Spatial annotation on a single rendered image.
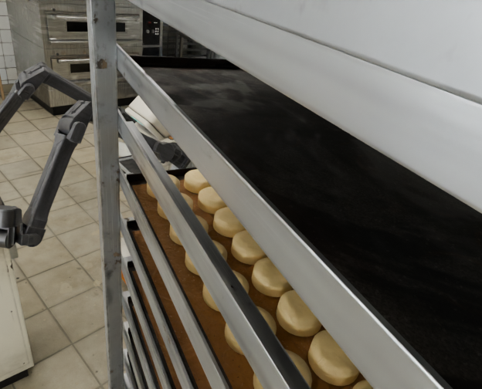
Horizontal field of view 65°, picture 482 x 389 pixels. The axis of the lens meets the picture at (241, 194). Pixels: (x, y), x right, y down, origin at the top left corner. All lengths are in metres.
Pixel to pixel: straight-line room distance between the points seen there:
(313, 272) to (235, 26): 0.14
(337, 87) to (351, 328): 0.10
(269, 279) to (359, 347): 0.27
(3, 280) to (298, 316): 1.45
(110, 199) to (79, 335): 1.74
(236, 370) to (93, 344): 1.93
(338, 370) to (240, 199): 0.20
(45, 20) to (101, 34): 4.18
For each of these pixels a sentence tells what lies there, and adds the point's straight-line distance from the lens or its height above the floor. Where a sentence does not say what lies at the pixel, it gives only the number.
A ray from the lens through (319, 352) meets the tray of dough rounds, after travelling 0.39.
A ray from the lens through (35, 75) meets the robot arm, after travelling 1.78.
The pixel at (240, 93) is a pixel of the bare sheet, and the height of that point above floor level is 1.67.
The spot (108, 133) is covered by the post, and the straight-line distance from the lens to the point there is 0.58.
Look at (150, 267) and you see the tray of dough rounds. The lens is 0.60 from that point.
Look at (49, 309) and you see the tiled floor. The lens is 2.49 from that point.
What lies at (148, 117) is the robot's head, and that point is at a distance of 1.70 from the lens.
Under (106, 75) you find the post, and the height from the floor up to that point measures 1.66.
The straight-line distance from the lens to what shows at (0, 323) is 1.89.
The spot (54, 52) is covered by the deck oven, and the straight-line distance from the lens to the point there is 4.80.
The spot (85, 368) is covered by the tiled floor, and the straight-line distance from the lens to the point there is 2.21.
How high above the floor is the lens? 1.81
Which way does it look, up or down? 31 degrees down
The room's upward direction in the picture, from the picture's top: 10 degrees clockwise
